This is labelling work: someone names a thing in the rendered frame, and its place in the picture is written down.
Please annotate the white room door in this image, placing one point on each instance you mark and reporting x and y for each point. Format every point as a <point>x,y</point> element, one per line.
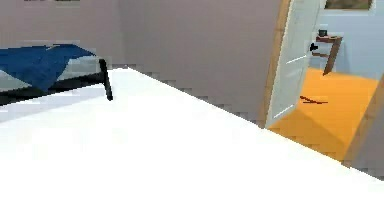
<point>293,60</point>

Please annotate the thin dark red stick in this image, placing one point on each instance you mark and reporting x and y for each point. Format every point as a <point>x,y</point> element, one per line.
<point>312,100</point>

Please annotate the small dark pot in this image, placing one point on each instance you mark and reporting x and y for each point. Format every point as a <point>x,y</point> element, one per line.
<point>322,32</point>

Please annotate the brown wooden side table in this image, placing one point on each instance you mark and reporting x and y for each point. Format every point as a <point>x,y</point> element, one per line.
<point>333,50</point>

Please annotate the blue blanket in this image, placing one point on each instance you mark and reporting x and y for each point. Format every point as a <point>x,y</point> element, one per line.
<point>36,63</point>

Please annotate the black frame bed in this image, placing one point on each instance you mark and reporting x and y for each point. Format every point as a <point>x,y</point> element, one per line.
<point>105,81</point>

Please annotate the framed wall picture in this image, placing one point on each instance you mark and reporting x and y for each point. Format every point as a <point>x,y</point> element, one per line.
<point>348,4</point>

